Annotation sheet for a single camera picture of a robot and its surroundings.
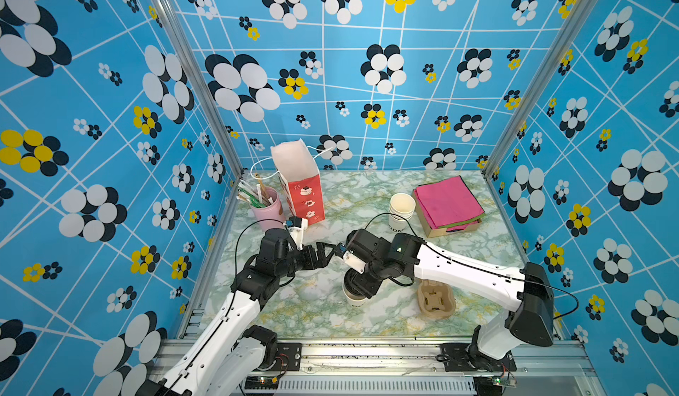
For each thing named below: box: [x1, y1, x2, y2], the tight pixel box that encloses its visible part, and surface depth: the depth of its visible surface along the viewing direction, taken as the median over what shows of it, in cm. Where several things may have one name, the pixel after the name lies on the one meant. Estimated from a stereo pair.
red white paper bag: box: [270, 138, 326, 224], surface depth 93 cm
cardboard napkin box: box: [411, 189, 482, 239], surface depth 100 cm
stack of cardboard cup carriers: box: [416, 279, 457, 319], surface depth 80 cm
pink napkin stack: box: [413, 175, 486, 232], surface depth 104 cm
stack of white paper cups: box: [389, 192, 417, 232], surface depth 93 cm
